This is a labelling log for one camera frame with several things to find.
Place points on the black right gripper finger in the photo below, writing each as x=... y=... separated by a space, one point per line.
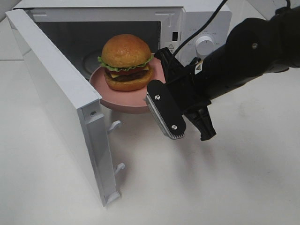
x=198 y=114
x=174 y=71

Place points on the burger with lettuce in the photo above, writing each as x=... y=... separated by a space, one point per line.
x=125 y=59

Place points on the white microwave oven body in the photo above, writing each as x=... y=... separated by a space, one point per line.
x=77 y=27

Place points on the pink round plate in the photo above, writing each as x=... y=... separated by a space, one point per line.
x=125 y=101

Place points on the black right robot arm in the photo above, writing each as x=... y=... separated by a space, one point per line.
x=254 y=47

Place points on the glass microwave turntable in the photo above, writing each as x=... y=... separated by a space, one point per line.
x=90 y=62

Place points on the white microwave door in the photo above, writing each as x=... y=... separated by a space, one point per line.
x=71 y=103

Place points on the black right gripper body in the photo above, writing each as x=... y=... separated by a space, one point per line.
x=207 y=79

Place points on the white warning label sticker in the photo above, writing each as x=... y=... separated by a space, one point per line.
x=172 y=46

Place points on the upper white power knob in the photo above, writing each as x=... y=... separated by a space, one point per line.
x=204 y=45

